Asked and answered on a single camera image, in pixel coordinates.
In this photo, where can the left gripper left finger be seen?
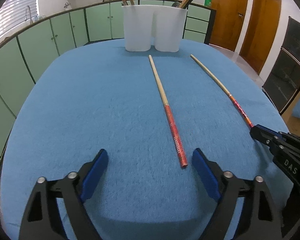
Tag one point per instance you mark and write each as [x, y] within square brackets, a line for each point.
[41, 218]

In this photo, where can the window blinds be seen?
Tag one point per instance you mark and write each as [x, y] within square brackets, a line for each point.
[12, 13]

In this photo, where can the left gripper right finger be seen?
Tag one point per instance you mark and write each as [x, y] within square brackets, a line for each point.
[259, 217]

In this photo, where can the metal spoon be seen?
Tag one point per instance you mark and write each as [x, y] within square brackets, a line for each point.
[176, 4]

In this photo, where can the white double utensil holder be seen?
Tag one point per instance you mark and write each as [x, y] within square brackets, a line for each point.
[153, 25]

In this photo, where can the black oven cabinet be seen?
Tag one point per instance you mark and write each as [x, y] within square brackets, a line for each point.
[283, 82]

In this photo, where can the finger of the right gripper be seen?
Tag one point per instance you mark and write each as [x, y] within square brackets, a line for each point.
[274, 146]
[269, 134]

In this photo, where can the kitchen faucet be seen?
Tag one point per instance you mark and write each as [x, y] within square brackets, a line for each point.
[28, 15]

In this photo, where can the red ribbed chopstick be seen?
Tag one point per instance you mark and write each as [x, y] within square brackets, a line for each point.
[173, 128]

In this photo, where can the blue table mat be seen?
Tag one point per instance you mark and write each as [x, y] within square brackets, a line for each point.
[226, 140]

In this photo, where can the wooden door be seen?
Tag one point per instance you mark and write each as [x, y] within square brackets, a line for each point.
[228, 22]
[261, 31]

